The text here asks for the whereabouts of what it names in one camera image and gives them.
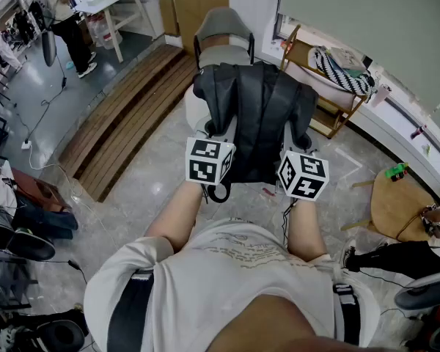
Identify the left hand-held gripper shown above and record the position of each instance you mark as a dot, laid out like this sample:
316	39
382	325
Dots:
209	160

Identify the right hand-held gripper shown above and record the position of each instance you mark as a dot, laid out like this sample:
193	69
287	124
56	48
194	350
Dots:
302	176

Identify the black leather jacket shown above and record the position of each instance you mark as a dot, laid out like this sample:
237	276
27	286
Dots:
256	123

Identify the person's right forearm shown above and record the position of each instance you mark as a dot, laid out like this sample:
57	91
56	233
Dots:
304	229

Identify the person's left forearm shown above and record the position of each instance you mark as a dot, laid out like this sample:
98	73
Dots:
176	218

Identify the wooden shelf rack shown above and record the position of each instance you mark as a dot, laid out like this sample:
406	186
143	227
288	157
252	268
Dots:
330	97

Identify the small red floor object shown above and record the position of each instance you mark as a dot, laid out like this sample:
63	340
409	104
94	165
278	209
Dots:
268	191

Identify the black white zigzag blanket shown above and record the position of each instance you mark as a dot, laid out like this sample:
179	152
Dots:
337	72

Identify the wooden slatted platform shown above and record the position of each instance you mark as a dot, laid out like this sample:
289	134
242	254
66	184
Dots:
132	116

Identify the pink tumbler cup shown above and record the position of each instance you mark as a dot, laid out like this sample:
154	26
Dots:
379	95

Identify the green plastic bottle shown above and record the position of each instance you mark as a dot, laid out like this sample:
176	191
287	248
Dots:
395	170

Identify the beige book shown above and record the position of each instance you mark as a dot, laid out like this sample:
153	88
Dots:
346	59

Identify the light wooden side table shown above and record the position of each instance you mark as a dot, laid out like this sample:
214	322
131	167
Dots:
396	207

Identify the dark red bottle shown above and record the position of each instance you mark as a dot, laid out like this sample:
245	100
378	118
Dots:
418	131

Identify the small green object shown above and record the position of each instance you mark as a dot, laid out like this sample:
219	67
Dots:
426	149

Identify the small cardboard sheet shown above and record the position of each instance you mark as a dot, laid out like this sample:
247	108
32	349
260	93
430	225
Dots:
168	17

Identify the large cardboard sheet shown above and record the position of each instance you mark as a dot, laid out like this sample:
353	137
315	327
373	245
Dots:
199	9

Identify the grey roller blind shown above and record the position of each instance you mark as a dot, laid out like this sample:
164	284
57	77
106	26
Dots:
370	31

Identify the person's torso in white shirt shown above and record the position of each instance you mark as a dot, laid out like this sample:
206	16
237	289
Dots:
223	270

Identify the clear plastic bags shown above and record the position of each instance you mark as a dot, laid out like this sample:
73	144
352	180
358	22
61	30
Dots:
104	31

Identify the grey oval pad on stand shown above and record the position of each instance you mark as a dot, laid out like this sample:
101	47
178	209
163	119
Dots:
48	48

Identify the brown box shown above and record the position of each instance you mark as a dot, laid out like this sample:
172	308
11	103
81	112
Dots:
36	189

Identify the white power strip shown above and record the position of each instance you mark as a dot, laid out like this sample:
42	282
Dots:
26	144

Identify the dark blue clothing pile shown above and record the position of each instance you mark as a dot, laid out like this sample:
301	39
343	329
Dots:
47	218

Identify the black office chair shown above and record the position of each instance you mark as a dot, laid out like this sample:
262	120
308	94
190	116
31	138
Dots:
25	244

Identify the grey chair with black frame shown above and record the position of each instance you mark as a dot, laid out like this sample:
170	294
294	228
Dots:
223	22

